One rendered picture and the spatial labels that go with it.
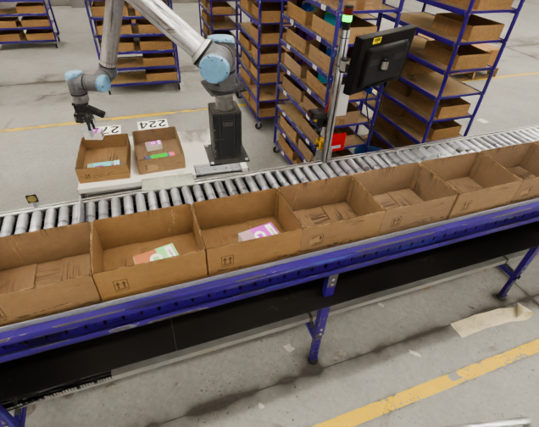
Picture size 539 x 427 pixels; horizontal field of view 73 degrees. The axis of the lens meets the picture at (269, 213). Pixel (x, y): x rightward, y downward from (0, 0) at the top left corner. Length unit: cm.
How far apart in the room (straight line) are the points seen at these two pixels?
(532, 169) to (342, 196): 122
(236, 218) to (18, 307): 89
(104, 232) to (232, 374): 111
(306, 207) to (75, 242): 103
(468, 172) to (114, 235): 189
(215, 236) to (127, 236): 37
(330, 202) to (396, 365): 108
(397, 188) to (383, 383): 110
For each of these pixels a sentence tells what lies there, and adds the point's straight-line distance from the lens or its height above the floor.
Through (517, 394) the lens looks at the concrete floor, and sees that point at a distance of 267.
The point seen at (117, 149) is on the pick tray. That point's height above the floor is 76.
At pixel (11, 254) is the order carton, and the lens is 174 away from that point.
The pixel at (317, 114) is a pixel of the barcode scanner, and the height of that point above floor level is 107.
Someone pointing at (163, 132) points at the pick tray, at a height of 81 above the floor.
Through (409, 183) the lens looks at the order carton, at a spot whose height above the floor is 92.
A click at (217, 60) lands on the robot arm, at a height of 144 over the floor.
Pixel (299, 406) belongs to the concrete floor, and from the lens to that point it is 221.
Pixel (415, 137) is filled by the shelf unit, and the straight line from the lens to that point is 349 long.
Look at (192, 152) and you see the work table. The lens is 254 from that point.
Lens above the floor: 203
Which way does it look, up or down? 40 degrees down
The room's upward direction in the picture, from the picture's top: 3 degrees clockwise
